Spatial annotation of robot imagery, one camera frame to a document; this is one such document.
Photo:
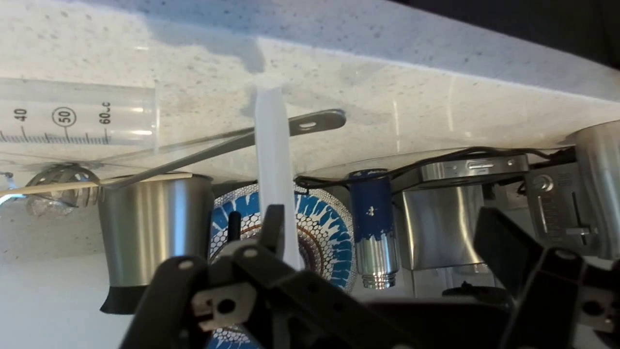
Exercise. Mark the blue patterned ceramic bowl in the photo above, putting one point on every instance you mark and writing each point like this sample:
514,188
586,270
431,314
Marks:
322,239

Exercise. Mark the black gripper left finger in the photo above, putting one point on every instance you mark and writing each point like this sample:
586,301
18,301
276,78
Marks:
214,303

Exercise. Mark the large steel vessel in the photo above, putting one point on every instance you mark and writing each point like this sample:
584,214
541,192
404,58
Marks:
601,186

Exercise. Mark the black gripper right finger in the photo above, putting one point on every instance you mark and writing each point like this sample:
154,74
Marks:
555,303

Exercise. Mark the blue and steel cylinder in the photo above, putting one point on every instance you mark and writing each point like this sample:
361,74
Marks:
371,214

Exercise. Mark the large clear graduated syringe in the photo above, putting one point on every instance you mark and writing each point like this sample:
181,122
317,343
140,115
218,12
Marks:
78,119

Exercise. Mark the white plastic syringe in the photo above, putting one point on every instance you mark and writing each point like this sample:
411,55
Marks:
276,175

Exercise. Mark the small steel pot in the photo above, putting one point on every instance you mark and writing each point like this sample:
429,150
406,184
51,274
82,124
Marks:
439,223

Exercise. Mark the steel bracket with screw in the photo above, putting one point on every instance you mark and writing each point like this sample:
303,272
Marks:
545,186

